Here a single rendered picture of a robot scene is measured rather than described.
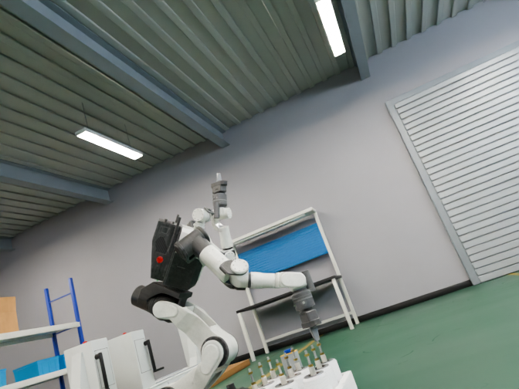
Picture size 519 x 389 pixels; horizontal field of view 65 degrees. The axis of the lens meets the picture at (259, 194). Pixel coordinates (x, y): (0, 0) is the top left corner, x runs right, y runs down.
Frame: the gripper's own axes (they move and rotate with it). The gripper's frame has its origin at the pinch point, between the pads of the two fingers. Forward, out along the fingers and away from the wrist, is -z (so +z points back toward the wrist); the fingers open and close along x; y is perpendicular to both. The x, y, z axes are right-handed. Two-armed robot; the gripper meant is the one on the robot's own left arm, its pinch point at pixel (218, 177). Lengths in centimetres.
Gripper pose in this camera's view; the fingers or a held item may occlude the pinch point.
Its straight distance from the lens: 253.0
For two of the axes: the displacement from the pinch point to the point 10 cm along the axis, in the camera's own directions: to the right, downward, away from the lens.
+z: 0.7, 9.6, -2.6
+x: 7.0, -2.3, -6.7
